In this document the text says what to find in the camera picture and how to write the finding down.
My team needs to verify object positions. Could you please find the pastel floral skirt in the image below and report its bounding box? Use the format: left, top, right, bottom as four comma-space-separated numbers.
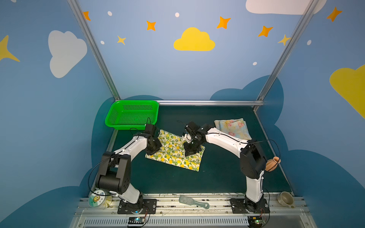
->
214, 118, 252, 140

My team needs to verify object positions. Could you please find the green plastic basket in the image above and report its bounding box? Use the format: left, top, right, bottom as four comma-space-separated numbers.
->
105, 100, 159, 130

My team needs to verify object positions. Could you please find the aluminium rail base frame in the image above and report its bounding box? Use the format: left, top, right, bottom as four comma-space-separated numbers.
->
70, 192, 316, 228

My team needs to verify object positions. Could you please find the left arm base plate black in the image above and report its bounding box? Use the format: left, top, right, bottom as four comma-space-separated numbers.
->
117, 199, 157, 215

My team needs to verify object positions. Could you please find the controller circuit board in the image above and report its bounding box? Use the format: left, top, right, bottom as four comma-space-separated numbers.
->
127, 217, 147, 228
247, 217, 265, 228

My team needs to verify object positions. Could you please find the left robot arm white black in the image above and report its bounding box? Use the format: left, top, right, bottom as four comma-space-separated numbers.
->
95, 133, 162, 210

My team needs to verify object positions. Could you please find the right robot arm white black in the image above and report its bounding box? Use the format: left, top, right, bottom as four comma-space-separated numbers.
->
183, 122, 268, 205

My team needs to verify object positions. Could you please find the terracotta ribbed vase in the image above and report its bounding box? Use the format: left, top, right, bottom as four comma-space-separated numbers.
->
265, 156, 281, 172

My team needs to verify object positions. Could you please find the left controller circuit board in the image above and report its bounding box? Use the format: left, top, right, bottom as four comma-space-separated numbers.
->
127, 217, 147, 228

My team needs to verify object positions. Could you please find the green lemon print skirt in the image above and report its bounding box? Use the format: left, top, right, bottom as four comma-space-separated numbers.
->
145, 129, 205, 172

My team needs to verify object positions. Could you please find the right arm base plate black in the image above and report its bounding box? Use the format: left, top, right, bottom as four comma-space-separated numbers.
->
230, 197, 270, 214

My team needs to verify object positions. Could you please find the beige ceramic cup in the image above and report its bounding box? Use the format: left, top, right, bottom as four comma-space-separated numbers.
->
277, 192, 296, 208

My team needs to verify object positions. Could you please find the green hair brush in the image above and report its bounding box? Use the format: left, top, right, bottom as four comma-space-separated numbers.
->
179, 195, 210, 210

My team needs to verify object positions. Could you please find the round clear jar green lid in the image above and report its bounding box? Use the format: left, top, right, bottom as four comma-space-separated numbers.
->
88, 189, 113, 210

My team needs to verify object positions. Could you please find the right controller circuit board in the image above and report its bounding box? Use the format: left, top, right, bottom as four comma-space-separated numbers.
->
247, 217, 265, 228

